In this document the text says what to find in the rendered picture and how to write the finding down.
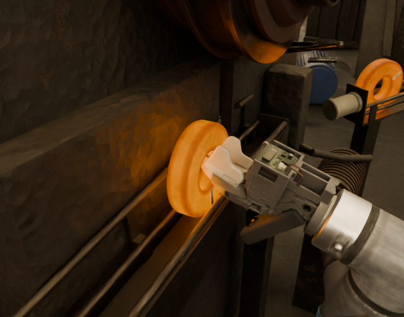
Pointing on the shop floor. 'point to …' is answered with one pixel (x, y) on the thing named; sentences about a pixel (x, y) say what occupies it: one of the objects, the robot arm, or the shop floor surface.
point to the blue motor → (320, 77)
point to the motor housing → (350, 174)
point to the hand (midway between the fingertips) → (201, 158)
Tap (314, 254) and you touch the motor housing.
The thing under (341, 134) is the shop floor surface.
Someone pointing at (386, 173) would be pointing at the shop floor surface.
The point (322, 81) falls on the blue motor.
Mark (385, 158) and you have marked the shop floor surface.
